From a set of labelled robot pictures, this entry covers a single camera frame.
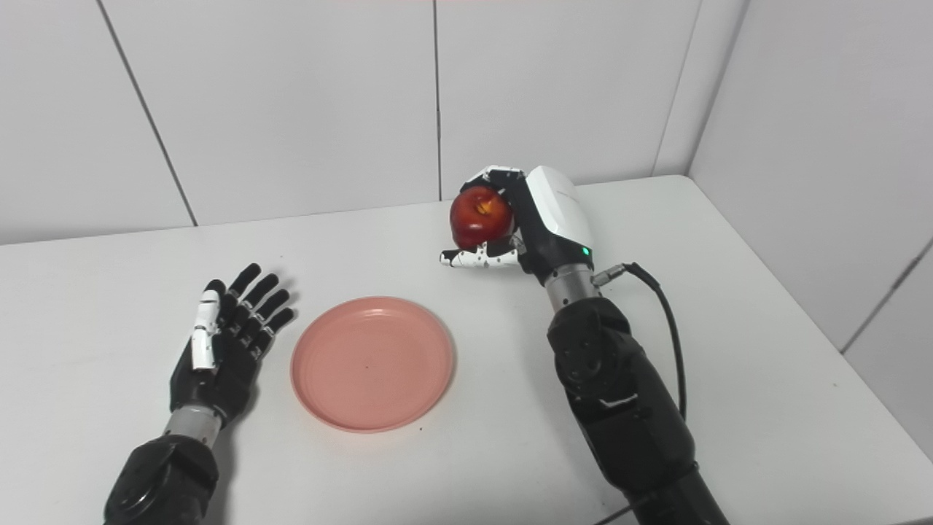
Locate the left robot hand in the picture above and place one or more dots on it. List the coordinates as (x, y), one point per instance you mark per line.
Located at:
(219, 357)

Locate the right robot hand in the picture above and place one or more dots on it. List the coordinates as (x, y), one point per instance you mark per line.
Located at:
(554, 219)

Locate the red apple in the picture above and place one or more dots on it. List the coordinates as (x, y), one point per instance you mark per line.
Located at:
(479, 217)

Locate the pink plate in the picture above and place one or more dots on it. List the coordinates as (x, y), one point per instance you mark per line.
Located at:
(372, 363)

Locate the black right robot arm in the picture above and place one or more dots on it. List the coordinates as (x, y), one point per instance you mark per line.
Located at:
(627, 408)

